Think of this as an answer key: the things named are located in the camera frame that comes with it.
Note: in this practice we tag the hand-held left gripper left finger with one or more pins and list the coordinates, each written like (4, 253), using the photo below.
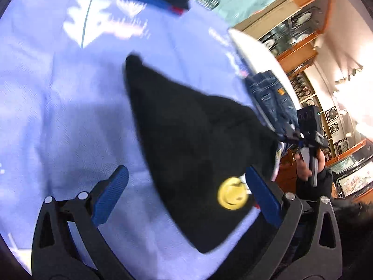
(112, 192)

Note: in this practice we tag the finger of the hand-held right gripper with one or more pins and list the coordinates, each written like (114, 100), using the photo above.
(293, 135)

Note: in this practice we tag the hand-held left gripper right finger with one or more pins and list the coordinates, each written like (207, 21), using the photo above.
(263, 198)

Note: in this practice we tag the black pants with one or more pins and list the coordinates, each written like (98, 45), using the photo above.
(189, 137)

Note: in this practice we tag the person's right forearm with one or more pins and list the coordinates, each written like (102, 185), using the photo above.
(323, 186)

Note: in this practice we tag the person's right hand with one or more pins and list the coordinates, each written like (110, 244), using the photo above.
(303, 169)

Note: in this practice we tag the small square framed picture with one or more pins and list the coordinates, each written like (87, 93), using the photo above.
(332, 114)

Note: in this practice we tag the wooden shelf unit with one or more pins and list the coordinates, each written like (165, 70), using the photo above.
(309, 93)

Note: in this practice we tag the dark blue jeans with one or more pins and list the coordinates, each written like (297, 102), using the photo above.
(271, 99)

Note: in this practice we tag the large framed picture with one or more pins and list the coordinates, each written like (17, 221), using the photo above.
(354, 180)

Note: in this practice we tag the white pillow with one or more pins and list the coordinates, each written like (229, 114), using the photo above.
(256, 49)

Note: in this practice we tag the dark cloth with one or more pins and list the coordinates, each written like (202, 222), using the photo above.
(352, 224)

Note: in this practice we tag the purple printed blanket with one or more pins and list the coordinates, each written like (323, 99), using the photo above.
(58, 93)

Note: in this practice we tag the wall lamp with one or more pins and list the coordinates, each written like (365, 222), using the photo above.
(351, 71)

